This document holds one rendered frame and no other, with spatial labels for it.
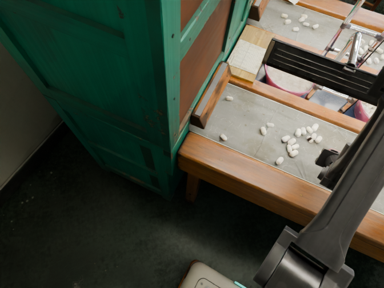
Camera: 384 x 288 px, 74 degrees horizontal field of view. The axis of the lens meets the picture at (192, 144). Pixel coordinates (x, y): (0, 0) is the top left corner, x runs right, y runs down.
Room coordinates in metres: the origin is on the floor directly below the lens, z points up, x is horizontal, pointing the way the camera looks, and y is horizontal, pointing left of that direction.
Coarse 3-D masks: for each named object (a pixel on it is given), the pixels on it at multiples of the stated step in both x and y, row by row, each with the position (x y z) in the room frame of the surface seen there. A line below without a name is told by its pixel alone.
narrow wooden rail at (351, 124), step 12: (240, 84) 0.74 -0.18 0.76; (252, 84) 0.75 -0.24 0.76; (264, 84) 0.76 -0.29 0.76; (264, 96) 0.70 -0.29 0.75; (276, 96) 0.70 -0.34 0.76; (288, 96) 0.70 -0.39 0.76; (300, 108) 0.65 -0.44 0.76; (312, 108) 0.66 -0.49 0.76; (324, 108) 0.66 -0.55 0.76; (324, 120) 0.62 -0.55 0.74; (336, 120) 0.61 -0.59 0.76; (348, 120) 0.62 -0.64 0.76
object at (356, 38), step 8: (352, 40) 0.70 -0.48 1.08; (360, 40) 0.66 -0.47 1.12; (344, 48) 0.71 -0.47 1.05; (352, 48) 0.63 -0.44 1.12; (336, 56) 0.71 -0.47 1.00; (352, 56) 0.59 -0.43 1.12; (352, 64) 0.56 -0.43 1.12; (352, 72) 0.54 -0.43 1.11; (312, 88) 0.71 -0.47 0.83; (320, 88) 0.70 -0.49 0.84; (344, 96) 0.67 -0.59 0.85; (344, 104) 0.67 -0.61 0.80; (352, 104) 0.65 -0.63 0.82; (344, 112) 0.66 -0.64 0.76
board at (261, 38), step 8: (248, 32) 1.06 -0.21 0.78; (256, 32) 1.06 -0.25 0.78; (264, 32) 1.07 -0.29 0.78; (248, 40) 1.00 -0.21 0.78; (256, 40) 1.01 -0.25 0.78; (264, 40) 1.01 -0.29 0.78; (264, 48) 0.96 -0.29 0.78; (232, 72) 0.79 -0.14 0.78; (240, 72) 0.80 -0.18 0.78; (248, 72) 0.80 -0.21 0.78; (248, 80) 0.76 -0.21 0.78
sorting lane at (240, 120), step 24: (240, 96) 0.69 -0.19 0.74; (216, 120) 0.56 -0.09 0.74; (240, 120) 0.57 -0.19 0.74; (264, 120) 0.58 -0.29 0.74; (288, 120) 0.60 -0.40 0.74; (312, 120) 0.61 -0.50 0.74; (240, 144) 0.46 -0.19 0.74; (264, 144) 0.47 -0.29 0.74; (312, 144) 0.50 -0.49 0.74; (336, 144) 0.51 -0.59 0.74; (288, 168) 0.38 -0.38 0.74; (312, 168) 0.39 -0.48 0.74
